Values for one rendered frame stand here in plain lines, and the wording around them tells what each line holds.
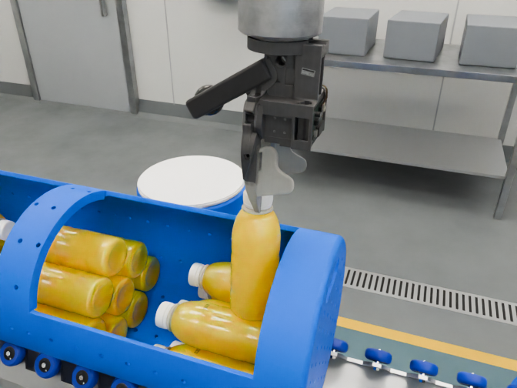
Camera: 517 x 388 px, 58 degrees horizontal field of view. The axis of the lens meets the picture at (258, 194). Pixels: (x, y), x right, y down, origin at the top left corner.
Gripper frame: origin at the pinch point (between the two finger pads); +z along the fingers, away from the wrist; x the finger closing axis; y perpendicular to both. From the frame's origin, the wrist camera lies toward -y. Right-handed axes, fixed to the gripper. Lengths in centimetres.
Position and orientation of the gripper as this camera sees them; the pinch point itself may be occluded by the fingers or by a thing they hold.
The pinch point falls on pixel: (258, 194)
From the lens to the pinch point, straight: 61.2
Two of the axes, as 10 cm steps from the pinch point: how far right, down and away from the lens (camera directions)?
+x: 3.4, -4.5, 8.3
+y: 9.4, 1.8, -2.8
